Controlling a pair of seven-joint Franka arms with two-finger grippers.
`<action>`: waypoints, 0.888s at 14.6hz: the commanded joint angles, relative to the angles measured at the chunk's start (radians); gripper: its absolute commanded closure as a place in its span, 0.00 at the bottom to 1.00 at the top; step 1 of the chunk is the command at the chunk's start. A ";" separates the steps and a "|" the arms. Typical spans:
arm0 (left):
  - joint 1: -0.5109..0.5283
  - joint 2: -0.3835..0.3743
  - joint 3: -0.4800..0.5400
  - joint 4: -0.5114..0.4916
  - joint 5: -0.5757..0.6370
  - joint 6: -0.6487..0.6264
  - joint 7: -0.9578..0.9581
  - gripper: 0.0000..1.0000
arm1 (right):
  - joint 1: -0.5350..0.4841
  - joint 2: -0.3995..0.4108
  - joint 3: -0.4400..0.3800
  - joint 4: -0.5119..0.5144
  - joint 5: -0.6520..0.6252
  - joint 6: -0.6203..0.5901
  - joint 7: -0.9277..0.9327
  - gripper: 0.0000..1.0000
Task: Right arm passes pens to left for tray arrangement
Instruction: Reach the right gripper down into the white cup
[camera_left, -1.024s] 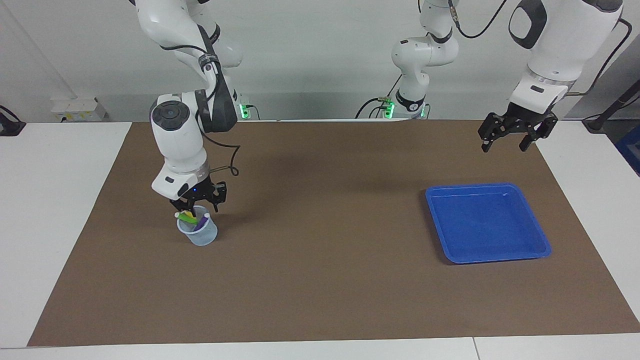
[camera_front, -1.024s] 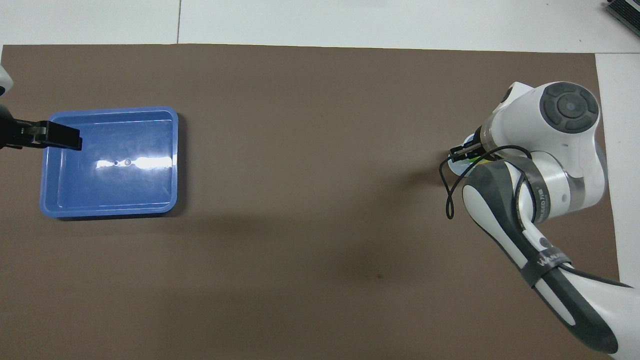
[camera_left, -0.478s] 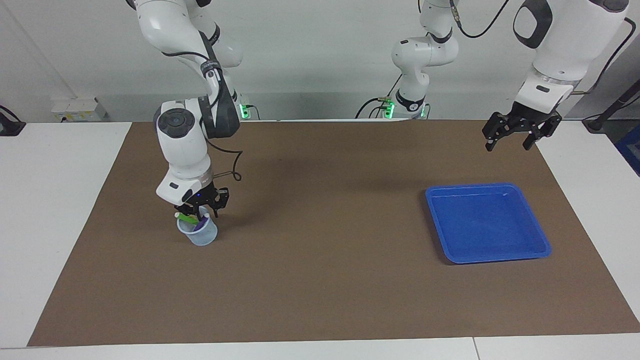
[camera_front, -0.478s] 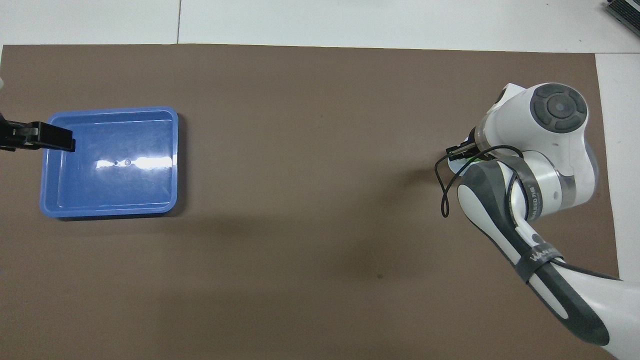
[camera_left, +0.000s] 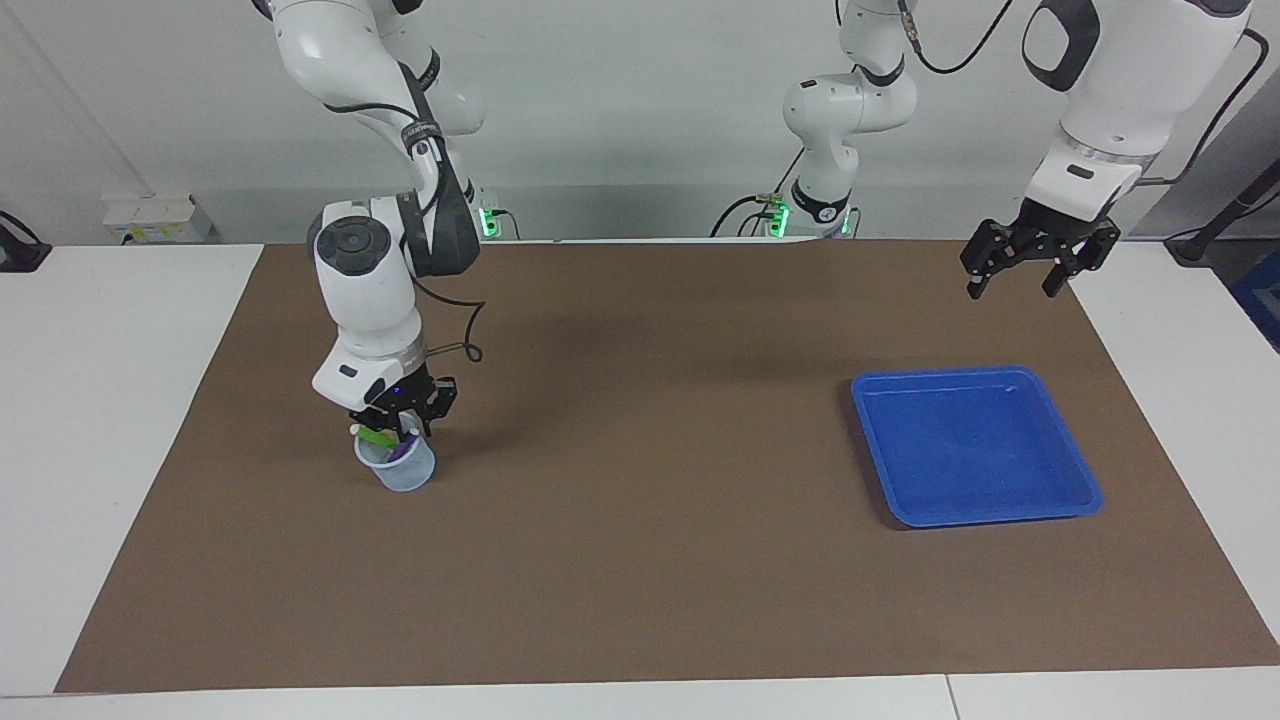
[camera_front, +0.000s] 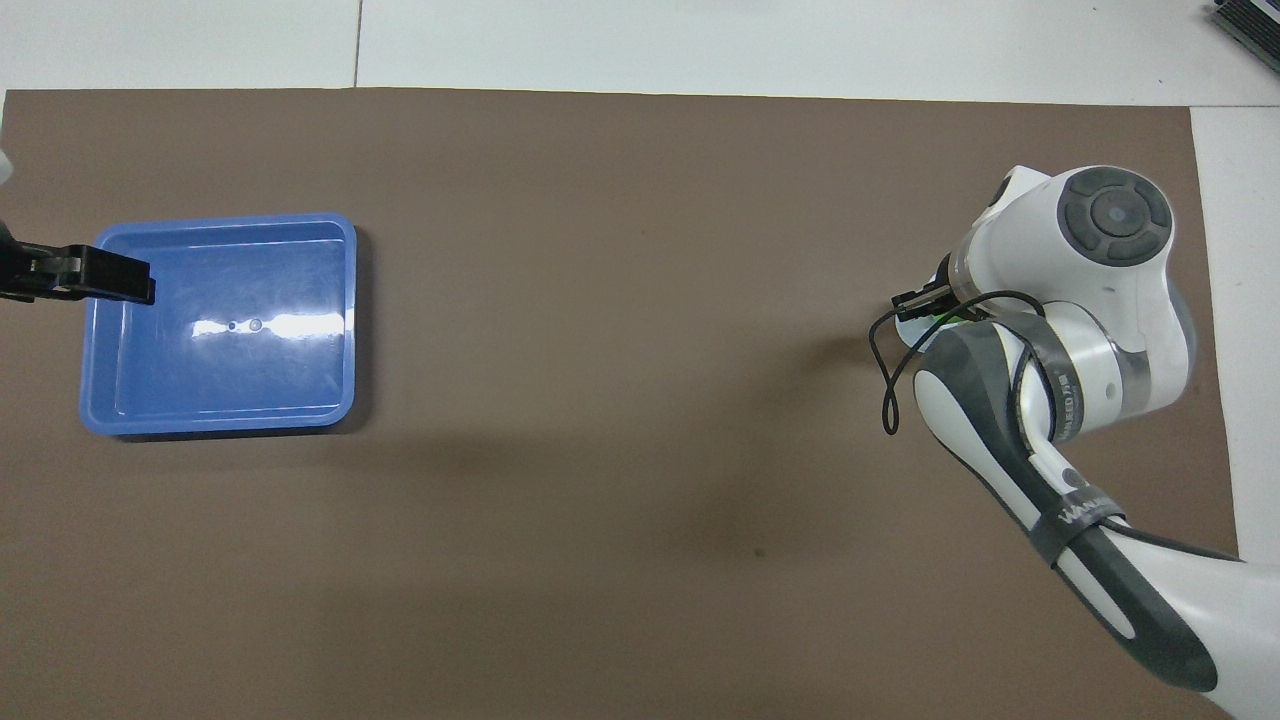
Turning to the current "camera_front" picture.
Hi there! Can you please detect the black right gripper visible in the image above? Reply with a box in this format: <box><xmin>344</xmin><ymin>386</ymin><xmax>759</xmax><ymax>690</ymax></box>
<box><xmin>893</xmin><ymin>252</ymin><xmax>959</xmax><ymax>323</ymax></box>

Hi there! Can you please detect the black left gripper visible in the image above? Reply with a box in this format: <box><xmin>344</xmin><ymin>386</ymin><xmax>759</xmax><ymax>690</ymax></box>
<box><xmin>0</xmin><ymin>232</ymin><xmax>157</xmax><ymax>306</ymax></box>

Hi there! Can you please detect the blue plastic tray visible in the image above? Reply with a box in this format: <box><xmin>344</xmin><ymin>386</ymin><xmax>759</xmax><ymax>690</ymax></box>
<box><xmin>79</xmin><ymin>212</ymin><xmax>358</xmax><ymax>438</ymax></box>

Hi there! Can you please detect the brown table mat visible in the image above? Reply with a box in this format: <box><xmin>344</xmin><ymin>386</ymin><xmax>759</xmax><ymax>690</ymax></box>
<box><xmin>0</xmin><ymin>88</ymin><xmax>1257</xmax><ymax>720</ymax></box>

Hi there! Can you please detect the grey ribbed device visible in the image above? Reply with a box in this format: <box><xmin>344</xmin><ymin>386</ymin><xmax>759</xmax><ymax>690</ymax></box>
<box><xmin>1208</xmin><ymin>0</ymin><xmax>1280</xmax><ymax>73</ymax></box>

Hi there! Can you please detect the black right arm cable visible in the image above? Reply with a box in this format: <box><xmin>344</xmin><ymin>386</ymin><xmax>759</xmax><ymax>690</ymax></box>
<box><xmin>868</xmin><ymin>290</ymin><xmax>1241</xmax><ymax>563</ymax></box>

